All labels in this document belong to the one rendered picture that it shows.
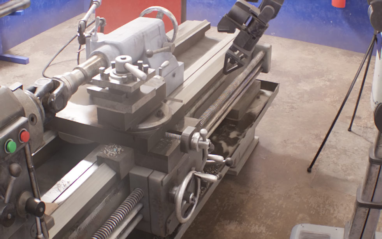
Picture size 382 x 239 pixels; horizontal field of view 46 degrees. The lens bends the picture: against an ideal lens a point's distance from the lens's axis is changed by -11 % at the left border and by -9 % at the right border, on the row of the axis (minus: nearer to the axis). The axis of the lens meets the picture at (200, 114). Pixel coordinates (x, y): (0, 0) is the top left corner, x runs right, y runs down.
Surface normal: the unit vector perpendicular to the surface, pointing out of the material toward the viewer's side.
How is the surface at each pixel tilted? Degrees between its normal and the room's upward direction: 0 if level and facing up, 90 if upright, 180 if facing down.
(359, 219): 90
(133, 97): 0
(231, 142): 0
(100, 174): 36
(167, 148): 0
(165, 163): 90
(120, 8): 90
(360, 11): 90
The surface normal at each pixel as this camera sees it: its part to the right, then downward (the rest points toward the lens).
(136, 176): -0.38, 0.41
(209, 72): 0.56, -0.61
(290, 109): 0.02, -0.89
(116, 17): -0.04, 0.45
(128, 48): 0.92, 0.12
